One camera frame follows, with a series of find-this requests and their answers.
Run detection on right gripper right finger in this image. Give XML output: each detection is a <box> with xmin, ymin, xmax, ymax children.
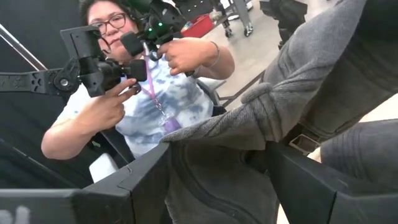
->
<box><xmin>266</xmin><ymin>141</ymin><xmax>398</xmax><ymax>224</ymax></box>

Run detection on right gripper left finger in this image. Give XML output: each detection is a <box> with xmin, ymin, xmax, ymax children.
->
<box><xmin>70</xmin><ymin>141</ymin><xmax>172</xmax><ymax>224</ymax></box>

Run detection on dark grey baseball cap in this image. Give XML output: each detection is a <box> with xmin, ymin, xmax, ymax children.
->
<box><xmin>160</xmin><ymin>0</ymin><xmax>398</xmax><ymax>224</ymax></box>

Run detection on white plastic object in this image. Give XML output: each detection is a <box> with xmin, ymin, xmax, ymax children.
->
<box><xmin>89</xmin><ymin>152</ymin><xmax>119</xmax><ymax>184</ymax></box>

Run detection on person's right hand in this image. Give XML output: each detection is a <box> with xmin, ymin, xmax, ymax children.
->
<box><xmin>74</xmin><ymin>77</ymin><xmax>138</xmax><ymax>131</ymax></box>

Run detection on person's hand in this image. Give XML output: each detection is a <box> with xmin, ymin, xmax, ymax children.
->
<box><xmin>157</xmin><ymin>37</ymin><xmax>218</xmax><ymax>77</ymax></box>
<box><xmin>74</xmin><ymin>77</ymin><xmax>138</xmax><ymax>131</ymax></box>

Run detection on person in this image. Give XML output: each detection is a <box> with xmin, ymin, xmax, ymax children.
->
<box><xmin>40</xmin><ymin>0</ymin><xmax>236</xmax><ymax>162</ymax></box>

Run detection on black partition panel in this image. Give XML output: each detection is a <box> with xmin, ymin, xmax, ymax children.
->
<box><xmin>0</xmin><ymin>0</ymin><xmax>94</xmax><ymax>189</ymax></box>

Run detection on black metal bar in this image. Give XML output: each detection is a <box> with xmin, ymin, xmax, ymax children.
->
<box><xmin>217</xmin><ymin>70</ymin><xmax>266</xmax><ymax>108</ymax></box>

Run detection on person's left hand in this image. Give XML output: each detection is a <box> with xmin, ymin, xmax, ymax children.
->
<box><xmin>157</xmin><ymin>37</ymin><xmax>218</xmax><ymax>77</ymax></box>

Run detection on person's eyeglasses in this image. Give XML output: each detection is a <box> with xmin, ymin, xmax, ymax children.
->
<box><xmin>89</xmin><ymin>12</ymin><xmax>128</xmax><ymax>35</ymax></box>

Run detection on red plastic bin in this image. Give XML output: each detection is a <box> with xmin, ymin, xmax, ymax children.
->
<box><xmin>180</xmin><ymin>14</ymin><xmax>216</xmax><ymax>39</ymax></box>

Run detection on silver metal rod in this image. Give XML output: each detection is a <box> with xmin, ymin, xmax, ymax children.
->
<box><xmin>0</xmin><ymin>23</ymin><xmax>48</xmax><ymax>72</ymax></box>

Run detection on black equipment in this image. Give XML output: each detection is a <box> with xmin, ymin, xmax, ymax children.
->
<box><xmin>259</xmin><ymin>0</ymin><xmax>308</xmax><ymax>50</ymax></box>

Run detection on grey wheeled cart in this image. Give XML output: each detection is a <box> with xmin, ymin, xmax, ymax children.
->
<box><xmin>211</xmin><ymin>0</ymin><xmax>254</xmax><ymax>38</ymax></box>

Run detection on purple lanyard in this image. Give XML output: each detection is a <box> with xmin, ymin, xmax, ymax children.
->
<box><xmin>141</xmin><ymin>42</ymin><xmax>183</xmax><ymax>135</ymax></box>

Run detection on thin bracelet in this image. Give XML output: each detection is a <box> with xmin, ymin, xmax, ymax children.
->
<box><xmin>203</xmin><ymin>40</ymin><xmax>222</xmax><ymax>68</ymax></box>

